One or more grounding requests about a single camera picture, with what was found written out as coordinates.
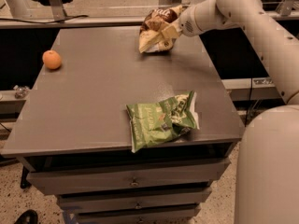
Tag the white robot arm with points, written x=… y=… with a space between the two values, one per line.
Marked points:
x=267 y=177

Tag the orange fruit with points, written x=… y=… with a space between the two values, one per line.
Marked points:
x=52 y=59

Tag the black shoe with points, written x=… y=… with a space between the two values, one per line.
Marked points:
x=28 y=217

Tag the grey drawer cabinet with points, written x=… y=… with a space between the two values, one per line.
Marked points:
x=73 y=133

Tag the green chip bag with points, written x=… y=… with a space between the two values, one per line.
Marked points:
x=162 y=122

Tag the brown chip bag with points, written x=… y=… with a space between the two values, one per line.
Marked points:
x=148 y=35

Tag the small shiny metal object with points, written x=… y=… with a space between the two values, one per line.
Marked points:
x=21 y=91

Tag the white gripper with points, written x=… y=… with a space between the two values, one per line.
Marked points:
x=188 y=24

